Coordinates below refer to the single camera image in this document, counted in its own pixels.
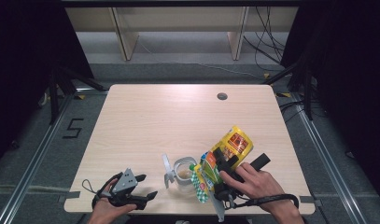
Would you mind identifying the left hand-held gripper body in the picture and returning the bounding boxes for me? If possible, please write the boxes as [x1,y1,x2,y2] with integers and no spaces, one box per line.
[101,168,139,207]

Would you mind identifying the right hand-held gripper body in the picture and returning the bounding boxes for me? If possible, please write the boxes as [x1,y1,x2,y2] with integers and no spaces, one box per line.
[209,152,272,222]

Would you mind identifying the yellow pouch with green cap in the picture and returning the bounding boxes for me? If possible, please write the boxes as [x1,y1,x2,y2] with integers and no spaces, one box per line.
[190,125,254,203]

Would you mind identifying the clear jar with white lid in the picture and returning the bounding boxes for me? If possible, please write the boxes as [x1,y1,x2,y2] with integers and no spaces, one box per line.
[162,153,199,193]

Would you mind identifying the person's left hand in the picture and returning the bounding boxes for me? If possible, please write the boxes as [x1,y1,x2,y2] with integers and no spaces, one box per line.
[90,179,138,224]

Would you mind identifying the person's right hand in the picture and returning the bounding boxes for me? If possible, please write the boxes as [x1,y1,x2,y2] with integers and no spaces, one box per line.
[219,161,297,215]

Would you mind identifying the gray tape strip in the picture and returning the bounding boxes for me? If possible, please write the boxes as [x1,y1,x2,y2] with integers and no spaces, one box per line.
[58,190,81,203]
[299,195,322,207]

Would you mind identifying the black metal stand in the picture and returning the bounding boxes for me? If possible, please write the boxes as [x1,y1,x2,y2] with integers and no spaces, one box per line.
[49,62,107,125]
[261,55,315,121]

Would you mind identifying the dark curtain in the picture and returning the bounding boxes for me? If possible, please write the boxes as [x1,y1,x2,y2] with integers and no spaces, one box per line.
[0,0,95,171]
[280,0,380,208]

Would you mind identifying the black wrist strap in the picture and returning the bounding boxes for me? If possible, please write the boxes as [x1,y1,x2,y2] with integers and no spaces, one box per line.
[232,193,301,211]
[91,172,123,209]

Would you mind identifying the thin cord loop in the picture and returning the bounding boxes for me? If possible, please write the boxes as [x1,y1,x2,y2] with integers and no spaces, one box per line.
[81,178,100,195]

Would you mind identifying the black floor cables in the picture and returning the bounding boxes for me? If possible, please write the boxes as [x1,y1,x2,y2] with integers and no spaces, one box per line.
[279,100,304,123]

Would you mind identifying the aluminium floor rail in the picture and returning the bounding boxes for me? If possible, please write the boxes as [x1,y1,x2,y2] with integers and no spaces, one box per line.
[0,92,74,224]
[290,92,372,224]

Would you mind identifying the thin white floor cable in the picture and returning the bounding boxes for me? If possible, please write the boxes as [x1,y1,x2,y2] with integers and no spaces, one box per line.
[137,40,266,79]

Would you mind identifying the black cable bundle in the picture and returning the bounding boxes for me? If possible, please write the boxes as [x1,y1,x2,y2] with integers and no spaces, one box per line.
[243,6,287,72]

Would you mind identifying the light wooden table frame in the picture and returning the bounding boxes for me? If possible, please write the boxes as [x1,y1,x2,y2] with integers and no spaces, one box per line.
[65,7,299,62]

